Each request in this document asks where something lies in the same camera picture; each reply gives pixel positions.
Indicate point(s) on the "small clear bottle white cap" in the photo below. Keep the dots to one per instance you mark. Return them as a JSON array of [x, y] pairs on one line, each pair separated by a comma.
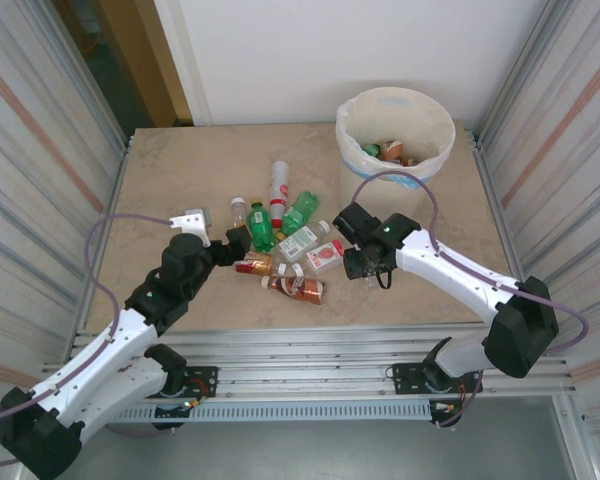
[[238, 212]]

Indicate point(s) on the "wooden door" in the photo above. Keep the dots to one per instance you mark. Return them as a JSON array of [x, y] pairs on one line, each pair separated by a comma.
[[140, 50]]

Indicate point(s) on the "crushed green bottle yellow cap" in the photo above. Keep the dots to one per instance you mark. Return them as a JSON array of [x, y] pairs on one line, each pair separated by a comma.
[[300, 212]]

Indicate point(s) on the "round white waste bin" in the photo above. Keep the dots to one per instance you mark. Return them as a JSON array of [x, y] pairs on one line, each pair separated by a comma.
[[375, 197]]

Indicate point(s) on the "aluminium rail base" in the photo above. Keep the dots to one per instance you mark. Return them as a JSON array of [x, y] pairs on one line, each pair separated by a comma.
[[305, 350]]

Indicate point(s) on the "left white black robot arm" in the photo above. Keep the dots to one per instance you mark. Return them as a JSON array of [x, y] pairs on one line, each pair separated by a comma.
[[105, 360]]

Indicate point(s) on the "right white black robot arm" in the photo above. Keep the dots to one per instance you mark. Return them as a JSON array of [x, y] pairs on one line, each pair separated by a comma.
[[455, 275]]

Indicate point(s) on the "white door frame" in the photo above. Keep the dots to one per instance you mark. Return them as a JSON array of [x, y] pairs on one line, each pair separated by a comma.
[[180, 50]]

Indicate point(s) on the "red gold label bottle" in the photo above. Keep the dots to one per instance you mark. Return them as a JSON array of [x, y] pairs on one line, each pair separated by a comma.
[[255, 265]]

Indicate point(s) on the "clear bottle red white label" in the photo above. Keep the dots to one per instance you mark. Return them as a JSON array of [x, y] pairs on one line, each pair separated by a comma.
[[322, 257]]

